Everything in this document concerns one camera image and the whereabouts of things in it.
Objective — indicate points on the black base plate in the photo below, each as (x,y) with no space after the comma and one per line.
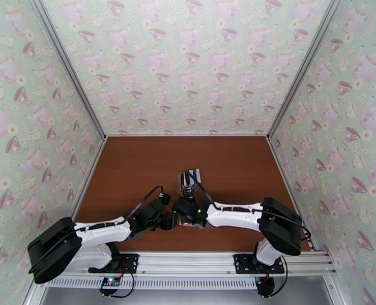
(129,262)
(243,262)

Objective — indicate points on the circuit board with green light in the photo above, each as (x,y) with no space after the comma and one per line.
(110,282)

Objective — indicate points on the clear acrylic card stand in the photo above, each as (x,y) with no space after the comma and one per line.
(183,186)

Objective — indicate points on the aluminium frame post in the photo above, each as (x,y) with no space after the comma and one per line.
(63,59)
(308,59)

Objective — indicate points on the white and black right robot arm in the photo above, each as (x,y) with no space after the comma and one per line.
(235,215)

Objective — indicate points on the blue credit card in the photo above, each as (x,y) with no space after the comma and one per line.
(198,174)

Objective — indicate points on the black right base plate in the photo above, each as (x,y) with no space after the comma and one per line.
(243,262)

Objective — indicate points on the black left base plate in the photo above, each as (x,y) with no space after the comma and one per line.
(129,262)

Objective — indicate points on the black card with chip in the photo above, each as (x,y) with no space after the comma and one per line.
(184,180)

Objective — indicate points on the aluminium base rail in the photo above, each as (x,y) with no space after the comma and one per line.
(187,261)

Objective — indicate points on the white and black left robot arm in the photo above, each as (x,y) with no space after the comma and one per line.
(102,232)

